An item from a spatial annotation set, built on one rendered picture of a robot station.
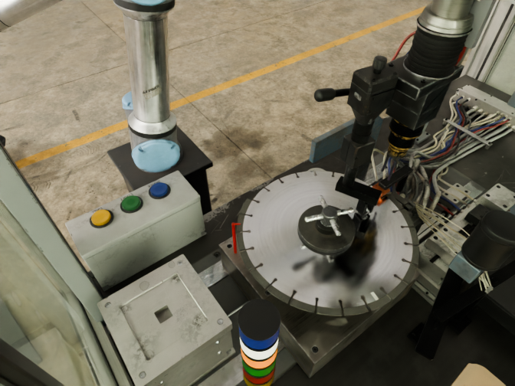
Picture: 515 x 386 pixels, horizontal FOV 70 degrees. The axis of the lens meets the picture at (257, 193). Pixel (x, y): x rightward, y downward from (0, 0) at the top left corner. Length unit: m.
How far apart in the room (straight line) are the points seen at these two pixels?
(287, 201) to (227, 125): 1.80
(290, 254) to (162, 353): 0.28
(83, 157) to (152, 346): 1.94
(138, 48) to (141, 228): 0.37
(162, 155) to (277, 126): 1.65
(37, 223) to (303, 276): 0.43
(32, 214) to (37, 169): 1.97
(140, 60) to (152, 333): 0.53
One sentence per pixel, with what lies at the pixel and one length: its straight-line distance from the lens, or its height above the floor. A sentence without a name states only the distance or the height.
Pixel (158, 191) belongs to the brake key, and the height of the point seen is 0.91.
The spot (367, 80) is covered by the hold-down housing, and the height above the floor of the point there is 1.25.
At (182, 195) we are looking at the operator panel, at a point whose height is 0.90.
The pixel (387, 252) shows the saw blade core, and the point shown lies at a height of 0.95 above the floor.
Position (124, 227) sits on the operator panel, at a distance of 0.85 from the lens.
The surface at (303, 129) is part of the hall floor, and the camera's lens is 2.52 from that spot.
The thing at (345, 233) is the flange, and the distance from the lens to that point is 0.73.
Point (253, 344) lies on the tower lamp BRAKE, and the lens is 0.42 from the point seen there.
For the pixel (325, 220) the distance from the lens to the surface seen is 0.70.
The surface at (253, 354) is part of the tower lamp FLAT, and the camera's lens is 0.45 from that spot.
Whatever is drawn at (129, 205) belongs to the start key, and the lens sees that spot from 0.87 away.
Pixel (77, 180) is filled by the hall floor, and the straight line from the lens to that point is 2.39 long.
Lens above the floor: 1.54
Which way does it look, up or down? 48 degrees down
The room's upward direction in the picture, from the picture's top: straight up
